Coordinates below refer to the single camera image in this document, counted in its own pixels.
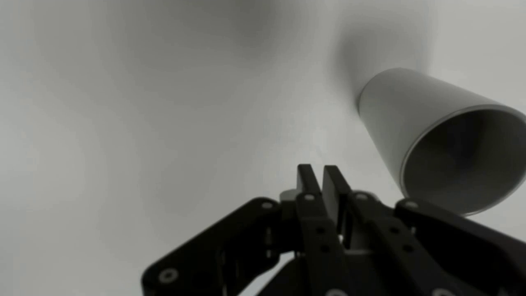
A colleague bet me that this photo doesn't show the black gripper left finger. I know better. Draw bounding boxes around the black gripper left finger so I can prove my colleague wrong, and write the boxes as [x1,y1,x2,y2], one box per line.
[141,164,351,296]

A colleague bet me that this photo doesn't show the white mug with dark interior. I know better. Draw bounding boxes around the white mug with dark interior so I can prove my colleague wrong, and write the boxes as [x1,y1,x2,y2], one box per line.
[358,68,526,213]

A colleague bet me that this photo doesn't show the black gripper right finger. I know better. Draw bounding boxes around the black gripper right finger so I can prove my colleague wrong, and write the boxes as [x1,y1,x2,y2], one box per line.
[322,165,526,296]

